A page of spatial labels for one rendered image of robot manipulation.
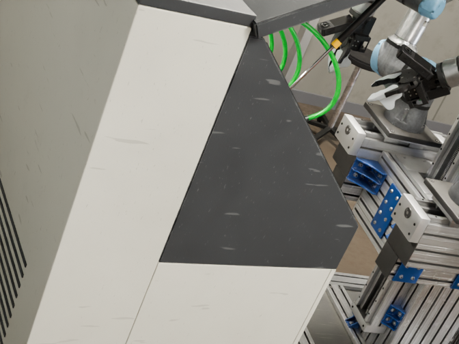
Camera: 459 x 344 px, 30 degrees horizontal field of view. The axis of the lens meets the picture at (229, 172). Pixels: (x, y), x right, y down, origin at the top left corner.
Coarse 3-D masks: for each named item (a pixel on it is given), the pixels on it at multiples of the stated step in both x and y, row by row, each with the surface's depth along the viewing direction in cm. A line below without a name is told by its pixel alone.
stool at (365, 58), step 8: (352, 56) 498; (360, 56) 503; (368, 56) 509; (360, 64) 496; (368, 64) 497; (352, 72) 514; (352, 80) 515; (344, 96) 520; (344, 104) 524; (336, 112) 526; (312, 120) 534; (320, 120) 554; (328, 120) 543; (336, 120) 528; (328, 128) 529; (336, 128) 534; (320, 136) 519
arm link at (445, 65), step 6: (444, 60) 225; (450, 60) 223; (456, 60) 226; (444, 66) 223; (450, 66) 222; (456, 66) 221; (444, 72) 222; (450, 72) 222; (456, 72) 221; (444, 78) 223; (450, 78) 222; (456, 78) 222; (450, 84) 223; (456, 84) 223
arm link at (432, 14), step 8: (408, 0) 257; (416, 0) 255; (424, 0) 254; (432, 0) 253; (440, 0) 253; (448, 0) 262; (416, 8) 257; (424, 8) 254; (432, 8) 253; (440, 8) 256; (432, 16) 255
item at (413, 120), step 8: (400, 104) 297; (416, 104) 294; (392, 112) 298; (400, 112) 296; (408, 112) 295; (416, 112) 295; (424, 112) 297; (392, 120) 298; (400, 120) 298; (408, 120) 296; (416, 120) 296; (424, 120) 298; (400, 128) 297; (408, 128) 296; (416, 128) 297; (424, 128) 301
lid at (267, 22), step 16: (256, 0) 197; (272, 0) 196; (288, 0) 195; (304, 0) 194; (320, 0) 193; (336, 0) 193; (352, 0) 195; (368, 0) 197; (256, 16) 191; (272, 16) 190; (288, 16) 191; (304, 16) 192; (320, 16) 194; (256, 32) 190; (272, 32) 192
